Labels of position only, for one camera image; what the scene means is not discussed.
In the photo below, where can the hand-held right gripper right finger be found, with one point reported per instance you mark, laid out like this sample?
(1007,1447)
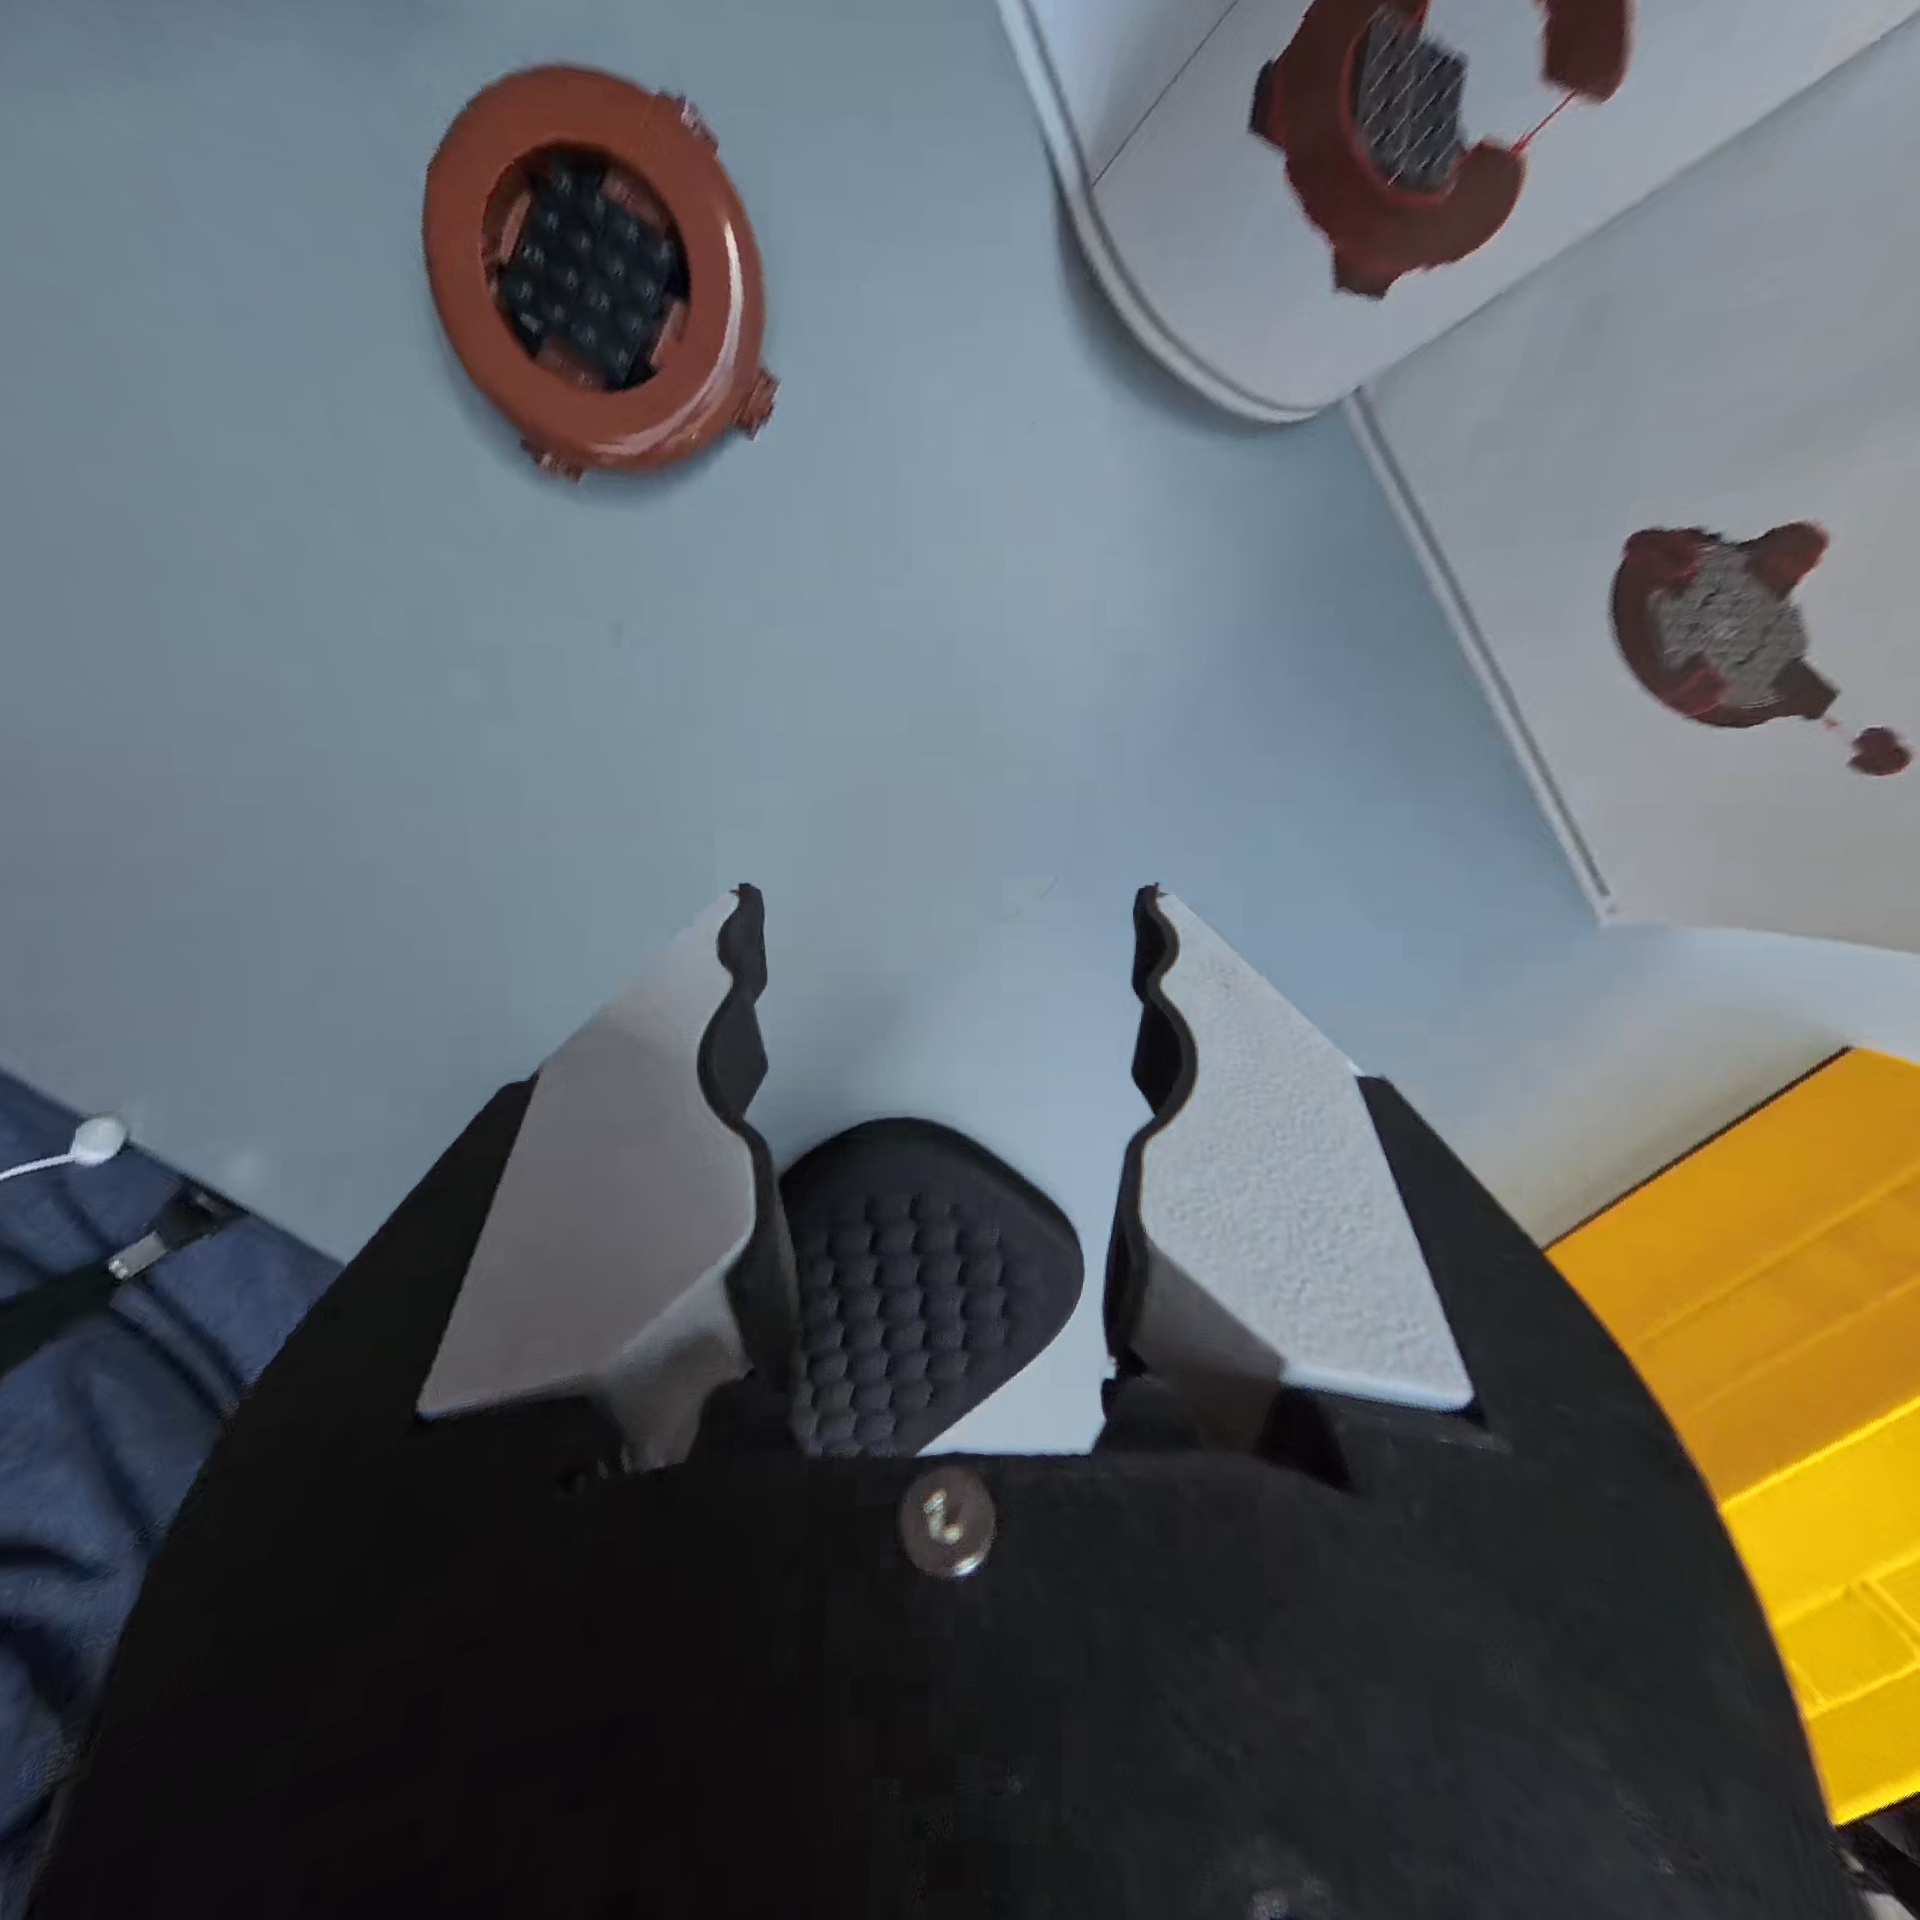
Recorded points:
(1290,1200)

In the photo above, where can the yellow plastic bin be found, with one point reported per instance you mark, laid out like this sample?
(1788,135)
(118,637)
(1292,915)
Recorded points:
(1771,1349)

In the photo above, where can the building instruction booklet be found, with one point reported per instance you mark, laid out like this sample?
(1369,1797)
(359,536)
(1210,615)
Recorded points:
(1651,375)

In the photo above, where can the black wrist rest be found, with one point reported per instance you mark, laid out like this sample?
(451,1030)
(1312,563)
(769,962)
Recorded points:
(931,1275)

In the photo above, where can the brown round brick model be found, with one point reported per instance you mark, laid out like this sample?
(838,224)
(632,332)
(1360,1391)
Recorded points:
(466,271)

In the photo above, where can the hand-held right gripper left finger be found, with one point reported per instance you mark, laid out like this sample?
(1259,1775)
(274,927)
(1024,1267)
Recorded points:
(601,1200)

